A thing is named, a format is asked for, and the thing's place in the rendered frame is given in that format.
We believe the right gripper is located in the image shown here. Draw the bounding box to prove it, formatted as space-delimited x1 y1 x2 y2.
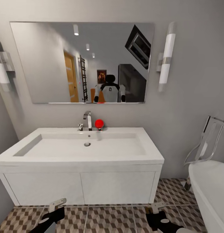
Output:
146 211 167 227

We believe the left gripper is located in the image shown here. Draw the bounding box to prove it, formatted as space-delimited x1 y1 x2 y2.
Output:
42 207 65 223

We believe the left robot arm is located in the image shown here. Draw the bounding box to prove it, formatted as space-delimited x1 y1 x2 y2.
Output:
29 198 67 233

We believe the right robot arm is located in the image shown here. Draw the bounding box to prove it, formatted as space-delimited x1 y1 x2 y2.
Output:
146 202 197 233

